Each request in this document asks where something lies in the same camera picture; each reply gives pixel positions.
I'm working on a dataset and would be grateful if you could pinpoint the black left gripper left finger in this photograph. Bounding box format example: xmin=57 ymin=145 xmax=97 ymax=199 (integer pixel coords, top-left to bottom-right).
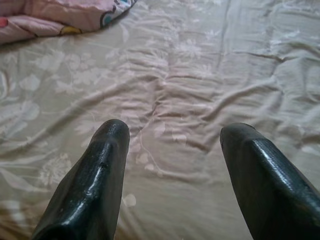
xmin=31 ymin=119 xmax=130 ymax=240

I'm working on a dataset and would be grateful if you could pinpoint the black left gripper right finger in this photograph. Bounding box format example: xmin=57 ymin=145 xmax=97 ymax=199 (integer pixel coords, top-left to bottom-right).
xmin=219 ymin=122 xmax=320 ymax=240

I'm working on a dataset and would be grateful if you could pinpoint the bed with beige floral sheet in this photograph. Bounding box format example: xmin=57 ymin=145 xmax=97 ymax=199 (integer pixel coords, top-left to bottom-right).
xmin=0 ymin=0 xmax=320 ymax=240

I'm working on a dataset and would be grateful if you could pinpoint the pink cartoon print blanket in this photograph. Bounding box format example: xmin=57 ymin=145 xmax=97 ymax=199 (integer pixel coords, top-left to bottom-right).
xmin=0 ymin=0 xmax=140 ymax=46

